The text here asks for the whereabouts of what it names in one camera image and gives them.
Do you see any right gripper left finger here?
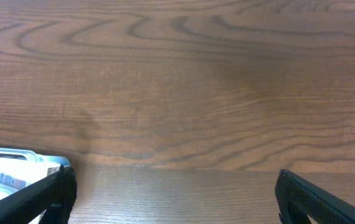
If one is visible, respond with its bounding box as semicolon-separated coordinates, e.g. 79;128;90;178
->
0;166;77;224

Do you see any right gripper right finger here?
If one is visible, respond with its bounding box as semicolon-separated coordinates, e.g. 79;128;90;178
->
275;169;355;224

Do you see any clear plastic container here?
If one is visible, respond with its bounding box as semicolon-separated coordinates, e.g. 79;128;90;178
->
0;147;72;224

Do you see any blue fever patch box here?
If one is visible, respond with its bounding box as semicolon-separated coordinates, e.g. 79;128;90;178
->
0;158;60;194

